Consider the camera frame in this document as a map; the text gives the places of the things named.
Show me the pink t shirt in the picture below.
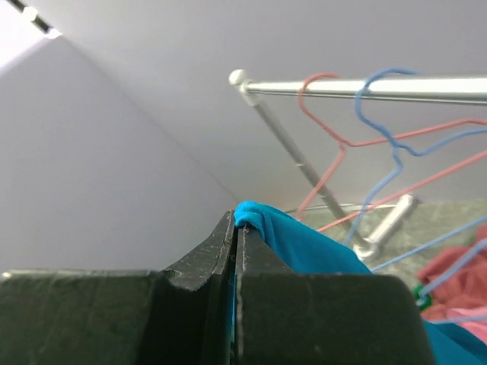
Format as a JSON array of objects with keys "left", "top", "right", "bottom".
[{"left": 446, "top": 306, "right": 486, "bottom": 343}]

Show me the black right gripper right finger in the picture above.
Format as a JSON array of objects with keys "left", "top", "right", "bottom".
[{"left": 235, "top": 228, "right": 434, "bottom": 364}]

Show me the blue wire hanger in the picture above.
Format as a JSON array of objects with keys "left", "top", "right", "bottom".
[
  {"left": 372, "top": 215, "right": 486, "bottom": 323},
  {"left": 343, "top": 68, "right": 486, "bottom": 246}
]

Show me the green plastic tray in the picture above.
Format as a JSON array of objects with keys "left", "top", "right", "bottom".
[{"left": 412, "top": 284, "right": 434, "bottom": 311}]

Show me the pink wire hanger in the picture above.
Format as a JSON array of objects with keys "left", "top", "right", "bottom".
[{"left": 298, "top": 73, "right": 486, "bottom": 232}]

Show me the teal blue t shirt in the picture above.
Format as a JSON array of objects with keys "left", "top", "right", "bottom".
[{"left": 234, "top": 202, "right": 486, "bottom": 365}]

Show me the blue wire hanger right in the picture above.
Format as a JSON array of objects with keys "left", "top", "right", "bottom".
[{"left": 372, "top": 215, "right": 486, "bottom": 323}]

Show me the blue wire hanger middle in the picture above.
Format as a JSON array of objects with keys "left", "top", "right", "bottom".
[{"left": 343, "top": 68, "right": 486, "bottom": 246}]

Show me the maroon t shirt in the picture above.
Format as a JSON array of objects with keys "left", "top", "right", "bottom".
[{"left": 417, "top": 224, "right": 486, "bottom": 321}]

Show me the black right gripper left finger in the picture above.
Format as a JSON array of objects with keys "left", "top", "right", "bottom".
[{"left": 1, "top": 213, "right": 235, "bottom": 364}]

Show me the silver white clothes rack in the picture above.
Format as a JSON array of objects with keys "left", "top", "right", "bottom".
[{"left": 228, "top": 69, "right": 486, "bottom": 260}]

